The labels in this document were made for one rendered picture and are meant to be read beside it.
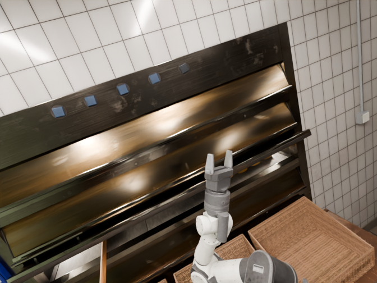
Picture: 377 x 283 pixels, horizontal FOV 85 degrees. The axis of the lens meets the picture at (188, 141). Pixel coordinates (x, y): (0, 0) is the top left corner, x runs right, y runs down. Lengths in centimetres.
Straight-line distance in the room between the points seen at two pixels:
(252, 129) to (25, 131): 123
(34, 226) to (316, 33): 200
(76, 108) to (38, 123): 18
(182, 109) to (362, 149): 165
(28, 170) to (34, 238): 36
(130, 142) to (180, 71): 46
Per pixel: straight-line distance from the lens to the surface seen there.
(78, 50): 114
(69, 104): 113
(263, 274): 79
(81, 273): 153
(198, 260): 94
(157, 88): 114
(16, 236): 142
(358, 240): 181
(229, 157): 76
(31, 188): 126
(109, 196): 125
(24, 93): 117
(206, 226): 76
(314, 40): 172
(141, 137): 114
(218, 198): 72
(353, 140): 218
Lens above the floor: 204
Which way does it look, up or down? 19 degrees down
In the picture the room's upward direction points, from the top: 19 degrees counter-clockwise
